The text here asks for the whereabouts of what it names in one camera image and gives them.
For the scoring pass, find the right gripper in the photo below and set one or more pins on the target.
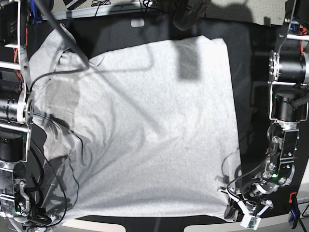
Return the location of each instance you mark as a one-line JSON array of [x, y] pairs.
[[38, 222]]

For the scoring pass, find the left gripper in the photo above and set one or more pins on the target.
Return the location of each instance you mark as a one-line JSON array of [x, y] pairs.
[[237, 204]]

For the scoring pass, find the white Hugging Face t-shirt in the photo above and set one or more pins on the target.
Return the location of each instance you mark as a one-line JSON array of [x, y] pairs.
[[146, 131]]

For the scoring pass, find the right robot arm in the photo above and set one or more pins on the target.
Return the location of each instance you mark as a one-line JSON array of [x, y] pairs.
[[18, 202]]

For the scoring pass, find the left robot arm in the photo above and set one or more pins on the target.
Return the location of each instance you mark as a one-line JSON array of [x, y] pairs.
[[288, 106]]

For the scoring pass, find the red blue clamp near-right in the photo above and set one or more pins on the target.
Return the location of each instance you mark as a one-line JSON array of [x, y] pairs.
[[294, 210]]

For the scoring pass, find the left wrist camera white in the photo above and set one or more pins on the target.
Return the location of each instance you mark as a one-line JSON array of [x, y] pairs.
[[250, 222]]

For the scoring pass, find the aluminium frame rail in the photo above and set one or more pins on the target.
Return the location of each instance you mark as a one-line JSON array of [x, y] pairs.
[[101, 11]]

